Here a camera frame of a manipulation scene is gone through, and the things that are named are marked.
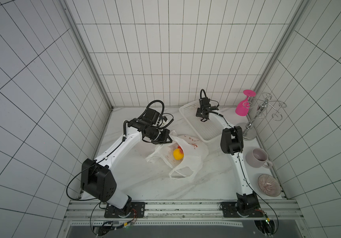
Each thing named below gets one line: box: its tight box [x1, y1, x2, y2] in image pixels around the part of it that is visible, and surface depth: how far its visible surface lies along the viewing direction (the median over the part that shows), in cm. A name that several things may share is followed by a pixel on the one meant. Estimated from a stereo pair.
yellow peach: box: [172, 148, 184, 161], surface depth 89 cm
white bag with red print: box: [145, 129, 209, 179], surface depth 78 cm
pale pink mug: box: [245, 147, 274, 169], surface depth 88 cm
